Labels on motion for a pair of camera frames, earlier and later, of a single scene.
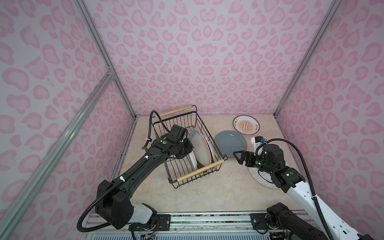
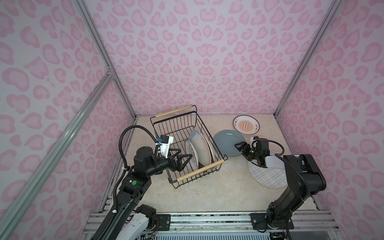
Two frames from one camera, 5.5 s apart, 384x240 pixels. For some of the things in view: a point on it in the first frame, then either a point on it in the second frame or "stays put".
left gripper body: (187, 147) -> (172, 166)
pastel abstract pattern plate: (201, 147) stays put
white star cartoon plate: (211, 149) stays put
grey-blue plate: (229, 141) stays put
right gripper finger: (243, 156) -> (243, 144)
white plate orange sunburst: (246, 124) stays put
